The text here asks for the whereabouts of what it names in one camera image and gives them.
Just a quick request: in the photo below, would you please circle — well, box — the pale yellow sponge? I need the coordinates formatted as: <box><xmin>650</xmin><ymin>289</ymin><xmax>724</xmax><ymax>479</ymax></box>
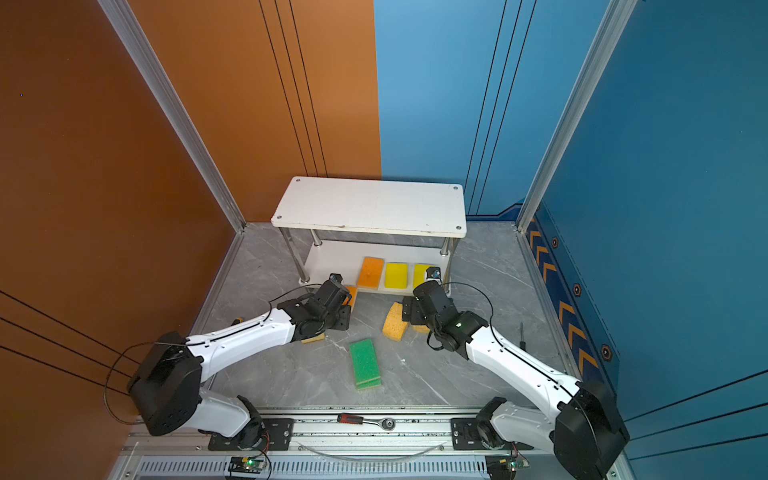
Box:
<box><xmin>301</xmin><ymin>332</ymin><xmax>326</xmax><ymax>344</ymax></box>

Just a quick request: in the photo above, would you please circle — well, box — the green circuit board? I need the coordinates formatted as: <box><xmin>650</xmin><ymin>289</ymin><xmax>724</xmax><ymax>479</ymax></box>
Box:
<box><xmin>227</xmin><ymin>456</ymin><xmax>269</xmax><ymax>478</ymax></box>
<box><xmin>485</xmin><ymin>456</ymin><xmax>530</xmax><ymax>480</ymax></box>

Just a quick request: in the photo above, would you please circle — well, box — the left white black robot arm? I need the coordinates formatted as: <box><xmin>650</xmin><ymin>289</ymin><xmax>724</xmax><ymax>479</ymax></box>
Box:
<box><xmin>127</xmin><ymin>273</ymin><xmax>352</xmax><ymax>450</ymax></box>

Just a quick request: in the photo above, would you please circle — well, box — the green sponge bottom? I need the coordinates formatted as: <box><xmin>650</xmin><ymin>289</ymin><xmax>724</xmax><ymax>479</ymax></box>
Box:
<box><xmin>356</xmin><ymin>378</ymin><xmax>382</xmax><ymax>390</ymax></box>

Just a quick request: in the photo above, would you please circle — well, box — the right green circuit board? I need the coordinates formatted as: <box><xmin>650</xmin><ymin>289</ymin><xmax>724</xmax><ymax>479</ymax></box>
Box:
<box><xmin>485</xmin><ymin>456</ymin><xmax>530</xmax><ymax>480</ymax></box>

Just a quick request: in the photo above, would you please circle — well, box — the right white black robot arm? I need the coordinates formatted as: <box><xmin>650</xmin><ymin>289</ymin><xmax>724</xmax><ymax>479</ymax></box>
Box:
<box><xmin>402</xmin><ymin>280</ymin><xmax>630</xmax><ymax>479</ymax></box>

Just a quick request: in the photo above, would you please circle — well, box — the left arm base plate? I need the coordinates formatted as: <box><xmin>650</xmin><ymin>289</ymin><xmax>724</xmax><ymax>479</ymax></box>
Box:
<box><xmin>208</xmin><ymin>418</ymin><xmax>294</xmax><ymax>453</ymax></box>

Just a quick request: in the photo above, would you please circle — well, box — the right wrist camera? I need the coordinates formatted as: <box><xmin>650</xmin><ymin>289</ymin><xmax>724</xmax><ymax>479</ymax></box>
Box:
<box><xmin>423</xmin><ymin>266</ymin><xmax>442</xmax><ymax>283</ymax></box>

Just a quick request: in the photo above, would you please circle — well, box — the left green circuit board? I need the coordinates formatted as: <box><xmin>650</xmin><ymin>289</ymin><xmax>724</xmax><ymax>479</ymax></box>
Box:
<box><xmin>227</xmin><ymin>456</ymin><xmax>269</xmax><ymax>478</ymax></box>

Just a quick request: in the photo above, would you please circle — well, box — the green sponge top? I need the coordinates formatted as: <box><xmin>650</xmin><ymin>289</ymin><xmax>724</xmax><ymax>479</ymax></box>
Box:
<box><xmin>349</xmin><ymin>339</ymin><xmax>381</xmax><ymax>387</ymax></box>

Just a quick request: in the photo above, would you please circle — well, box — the orange sponge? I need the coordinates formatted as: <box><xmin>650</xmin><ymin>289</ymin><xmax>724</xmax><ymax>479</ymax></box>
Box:
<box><xmin>356</xmin><ymin>257</ymin><xmax>385</xmax><ymax>289</ymax></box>
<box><xmin>345</xmin><ymin>285</ymin><xmax>358</xmax><ymax>310</ymax></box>

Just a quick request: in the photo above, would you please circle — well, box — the green sponge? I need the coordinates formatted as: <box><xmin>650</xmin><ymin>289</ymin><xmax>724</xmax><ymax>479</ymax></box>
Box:
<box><xmin>356</xmin><ymin>378</ymin><xmax>382</xmax><ymax>390</ymax></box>
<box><xmin>349</xmin><ymin>339</ymin><xmax>381</xmax><ymax>387</ymax></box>

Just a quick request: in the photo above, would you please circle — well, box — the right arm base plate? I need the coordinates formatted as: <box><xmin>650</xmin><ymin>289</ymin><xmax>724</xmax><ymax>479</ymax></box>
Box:
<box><xmin>450</xmin><ymin>417</ymin><xmax>533</xmax><ymax>452</ymax></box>

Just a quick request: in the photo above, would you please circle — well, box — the white two-tier shelf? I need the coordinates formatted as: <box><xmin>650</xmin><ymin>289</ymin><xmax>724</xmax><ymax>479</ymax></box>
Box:
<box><xmin>271</xmin><ymin>176</ymin><xmax>467</xmax><ymax>296</ymax></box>

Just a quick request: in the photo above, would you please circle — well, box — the red handled ratchet wrench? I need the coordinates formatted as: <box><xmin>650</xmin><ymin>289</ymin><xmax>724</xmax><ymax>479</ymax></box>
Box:
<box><xmin>337</xmin><ymin>413</ymin><xmax>396</xmax><ymax>431</ymax></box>

